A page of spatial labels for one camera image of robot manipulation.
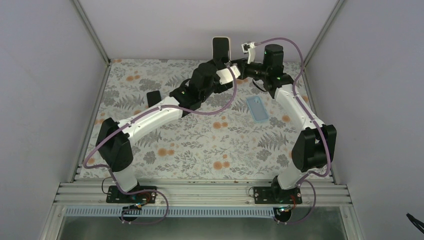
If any black phone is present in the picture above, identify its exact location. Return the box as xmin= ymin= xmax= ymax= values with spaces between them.
xmin=212 ymin=36 xmax=231 ymax=64

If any light blue phone case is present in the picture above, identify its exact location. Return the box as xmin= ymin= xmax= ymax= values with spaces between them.
xmin=246 ymin=95 xmax=270 ymax=123

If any light blue cased phone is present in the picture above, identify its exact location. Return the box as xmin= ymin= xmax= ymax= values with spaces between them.
xmin=146 ymin=90 xmax=162 ymax=108

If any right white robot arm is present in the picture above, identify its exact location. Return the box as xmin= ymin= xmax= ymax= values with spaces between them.
xmin=233 ymin=42 xmax=337 ymax=204

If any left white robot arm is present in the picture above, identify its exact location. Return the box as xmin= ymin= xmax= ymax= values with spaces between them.
xmin=90 ymin=60 xmax=241 ymax=203

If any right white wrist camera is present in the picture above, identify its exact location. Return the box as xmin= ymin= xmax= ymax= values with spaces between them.
xmin=241 ymin=41 xmax=257 ymax=64

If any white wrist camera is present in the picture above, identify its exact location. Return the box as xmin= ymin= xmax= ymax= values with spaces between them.
xmin=241 ymin=41 xmax=257 ymax=64
xmin=216 ymin=65 xmax=241 ymax=85

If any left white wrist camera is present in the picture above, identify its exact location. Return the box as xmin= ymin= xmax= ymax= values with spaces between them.
xmin=216 ymin=65 xmax=241 ymax=85

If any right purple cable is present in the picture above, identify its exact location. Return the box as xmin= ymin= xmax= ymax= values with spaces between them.
xmin=256 ymin=37 xmax=332 ymax=226

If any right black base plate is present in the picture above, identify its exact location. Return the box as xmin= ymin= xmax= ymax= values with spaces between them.
xmin=253 ymin=186 xmax=303 ymax=205

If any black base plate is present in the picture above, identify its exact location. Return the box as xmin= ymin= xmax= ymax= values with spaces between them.
xmin=253 ymin=186 xmax=303 ymax=205
xmin=105 ymin=185 xmax=156 ymax=205

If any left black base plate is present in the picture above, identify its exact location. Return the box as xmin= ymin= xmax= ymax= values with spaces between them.
xmin=105 ymin=185 xmax=156 ymax=205

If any aluminium rail frame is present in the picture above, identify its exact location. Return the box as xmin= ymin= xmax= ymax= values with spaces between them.
xmin=53 ymin=178 xmax=353 ymax=207

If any white slotted cable duct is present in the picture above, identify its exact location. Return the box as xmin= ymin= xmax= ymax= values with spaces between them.
xmin=64 ymin=206 xmax=276 ymax=218

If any black cable bottom right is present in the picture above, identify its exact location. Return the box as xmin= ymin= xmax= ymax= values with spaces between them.
xmin=406 ymin=213 xmax=424 ymax=234

